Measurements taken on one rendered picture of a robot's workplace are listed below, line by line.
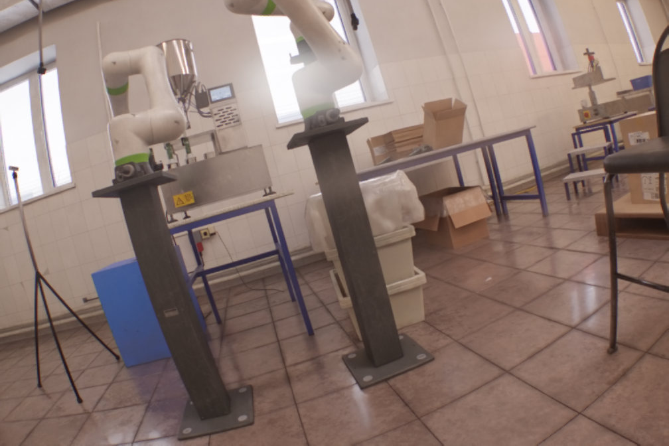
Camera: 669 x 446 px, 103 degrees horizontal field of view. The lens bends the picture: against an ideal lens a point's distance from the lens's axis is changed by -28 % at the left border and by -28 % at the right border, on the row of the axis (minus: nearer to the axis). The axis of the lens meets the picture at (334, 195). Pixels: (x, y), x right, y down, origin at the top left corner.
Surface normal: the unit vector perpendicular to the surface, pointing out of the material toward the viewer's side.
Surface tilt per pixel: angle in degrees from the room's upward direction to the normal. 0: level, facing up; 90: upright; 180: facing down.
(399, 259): 96
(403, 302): 96
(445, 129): 125
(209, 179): 90
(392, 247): 96
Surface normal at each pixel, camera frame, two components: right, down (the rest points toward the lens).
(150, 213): 0.22, -0.01
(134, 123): 0.48, -0.15
